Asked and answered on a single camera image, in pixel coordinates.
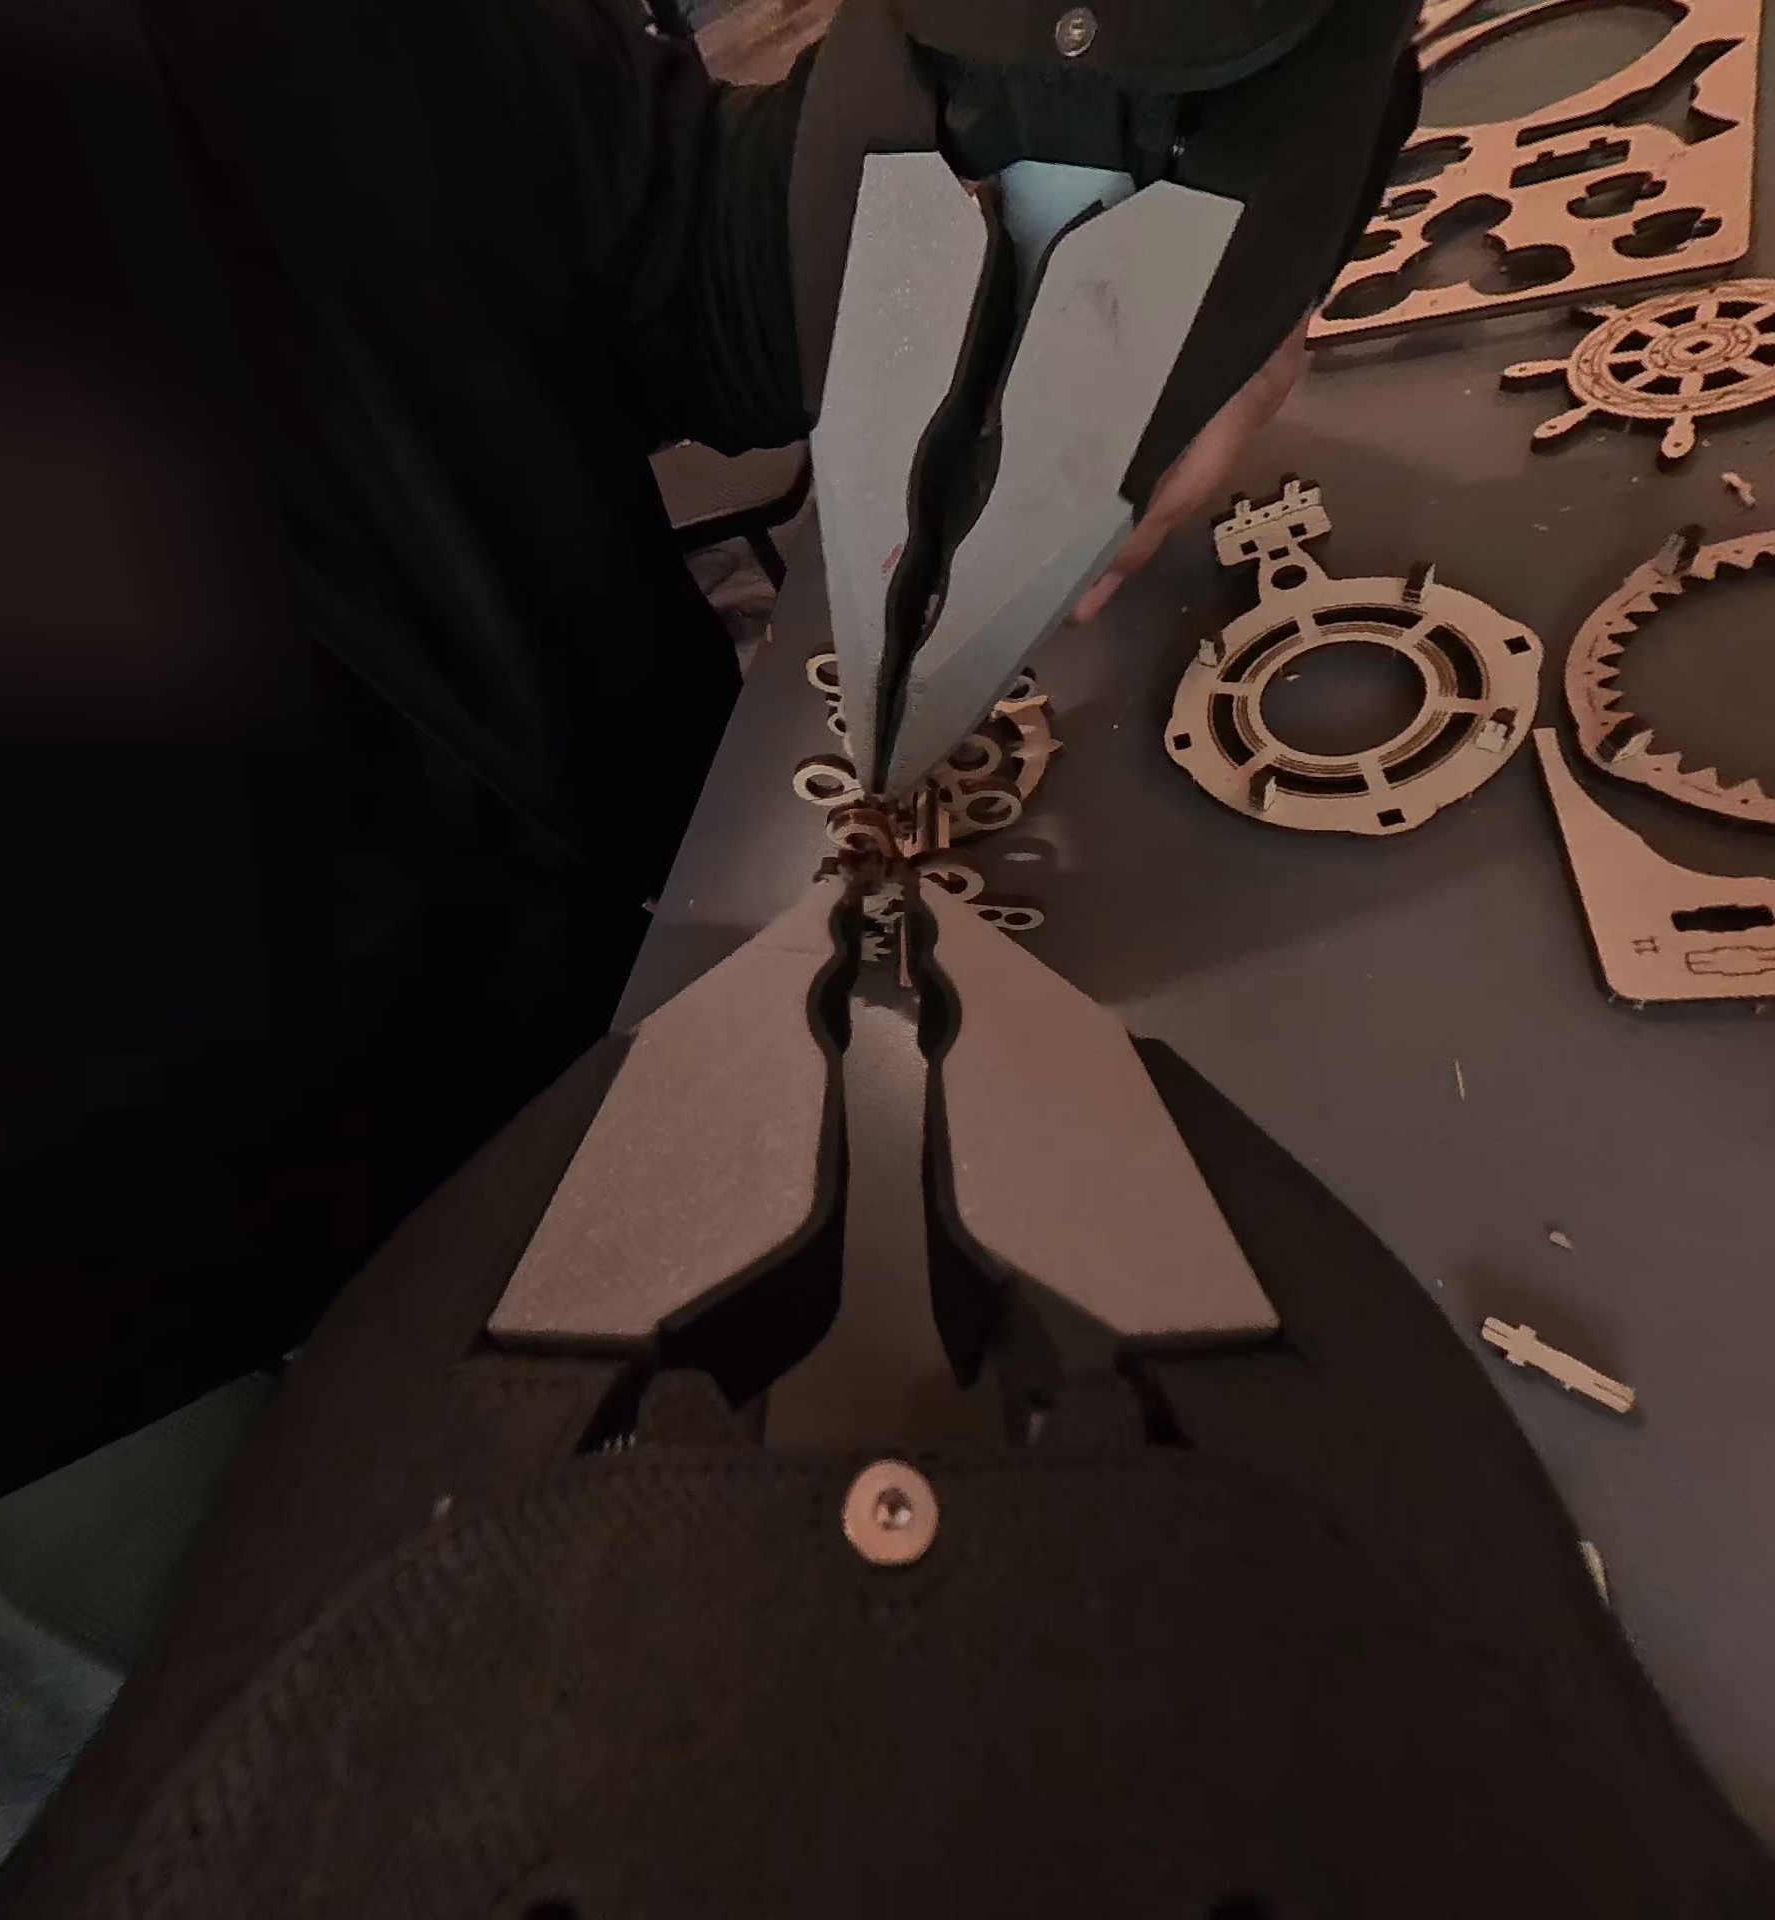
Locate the wooden ship wheel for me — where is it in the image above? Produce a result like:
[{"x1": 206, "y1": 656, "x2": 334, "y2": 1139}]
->
[{"x1": 1500, "y1": 258, "x2": 1775, "y2": 459}]

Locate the punched-out wooden parts sheet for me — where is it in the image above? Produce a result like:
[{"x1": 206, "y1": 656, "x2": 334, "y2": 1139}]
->
[{"x1": 1303, "y1": 0, "x2": 1762, "y2": 349}]

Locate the small wooden pin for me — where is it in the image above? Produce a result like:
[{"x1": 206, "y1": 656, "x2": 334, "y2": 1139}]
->
[{"x1": 1478, "y1": 1315, "x2": 1639, "y2": 1418}]

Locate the person's left hand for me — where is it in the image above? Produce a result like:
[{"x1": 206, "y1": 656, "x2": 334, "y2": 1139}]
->
[{"x1": 1071, "y1": 336, "x2": 1308, "y2": 624}]

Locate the round wooden frame with stem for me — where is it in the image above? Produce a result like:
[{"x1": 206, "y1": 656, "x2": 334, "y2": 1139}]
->
[{"x1": 1161, "y1": 476, "x2": 1546, "y2": 840}]

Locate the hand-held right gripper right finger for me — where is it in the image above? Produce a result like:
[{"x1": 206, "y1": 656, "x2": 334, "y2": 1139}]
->
[{"x1": 921, "y1": 888, "x2": 1285, "y2": 1389}]

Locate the wooden inner-toothed ring gear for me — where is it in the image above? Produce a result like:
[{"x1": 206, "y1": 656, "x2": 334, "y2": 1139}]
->
[{"x1": 1561, "y1": 525, "x2": 1775, "y2": 837}]

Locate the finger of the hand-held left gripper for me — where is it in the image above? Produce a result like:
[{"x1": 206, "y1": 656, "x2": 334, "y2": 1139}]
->
[
  {"x1": 809, "y1": 146, "x2": 1007, "y2": 788},
  {"x1": 886, "y1": 188, "x2": 1253, "y2": 793}
]

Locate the wooden ringed model assembly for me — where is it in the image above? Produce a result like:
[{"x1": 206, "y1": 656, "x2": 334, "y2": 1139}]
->
[{"x1": 788, "y1": 647, "x2": 1061, "y2": 992}]

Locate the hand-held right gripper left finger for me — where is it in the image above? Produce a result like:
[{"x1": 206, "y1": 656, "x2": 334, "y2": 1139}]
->
[{"x1": 482, "y1": 883, "x2": 858, "y2": 1410}]

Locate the wooden sheet corner offcut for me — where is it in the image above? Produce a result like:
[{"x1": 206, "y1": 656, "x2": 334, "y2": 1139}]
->
[{"x1": 1532, "y1": 727, "x2": 1775, "y2": 1003}]

